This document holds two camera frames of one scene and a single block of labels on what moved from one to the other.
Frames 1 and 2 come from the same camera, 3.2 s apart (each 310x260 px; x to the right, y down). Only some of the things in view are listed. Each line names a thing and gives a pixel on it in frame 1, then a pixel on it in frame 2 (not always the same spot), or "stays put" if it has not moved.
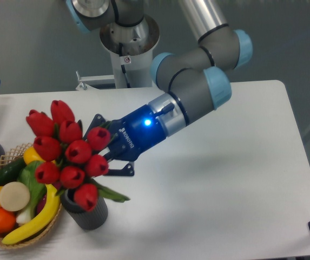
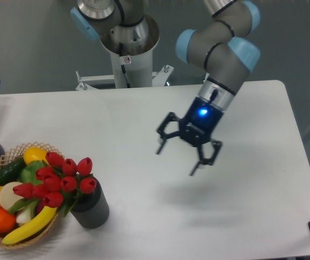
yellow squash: (30, 155) stays put
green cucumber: (8, 174) stays put
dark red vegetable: (56, 185) stays put
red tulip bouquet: (63, 152) -> (58, 183)
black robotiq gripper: (130, 136) -> (196, 127)
